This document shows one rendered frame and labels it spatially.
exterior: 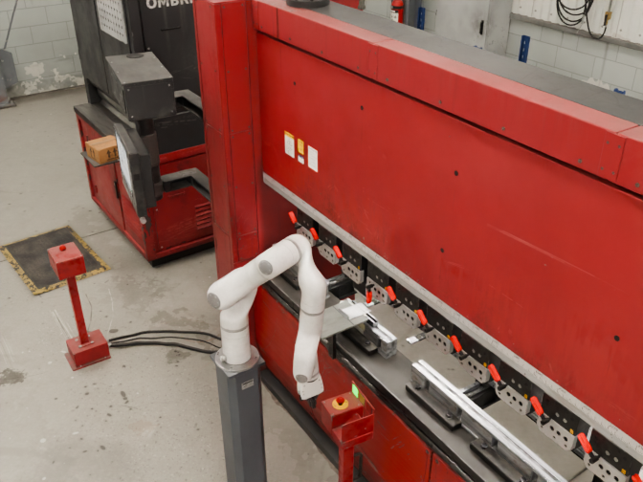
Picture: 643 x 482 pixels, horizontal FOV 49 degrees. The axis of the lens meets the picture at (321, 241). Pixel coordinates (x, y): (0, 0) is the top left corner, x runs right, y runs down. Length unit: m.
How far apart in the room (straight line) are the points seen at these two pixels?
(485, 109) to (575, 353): 0.82
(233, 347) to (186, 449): 1.26
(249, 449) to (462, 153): 1.72
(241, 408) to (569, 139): 1.84
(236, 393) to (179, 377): 1.51
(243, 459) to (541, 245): 1.78
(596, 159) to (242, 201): 2.19
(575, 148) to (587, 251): 0.31
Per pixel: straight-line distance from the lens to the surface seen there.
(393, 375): 3.21
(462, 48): 2.68
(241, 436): 3.30
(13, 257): 6.14
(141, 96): 3.56
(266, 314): 4.02
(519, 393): 2.65
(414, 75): 2.55
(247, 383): 3.12
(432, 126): 2.54
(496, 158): 2.35
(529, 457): 2.84
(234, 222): 3.83
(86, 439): 4.34
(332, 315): 3.34
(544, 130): 2.17
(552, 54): 7.78
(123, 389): 4.59
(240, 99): 3.59
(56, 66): 9.95
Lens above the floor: 2.99
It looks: 31 degrees down
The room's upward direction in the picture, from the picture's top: straight up
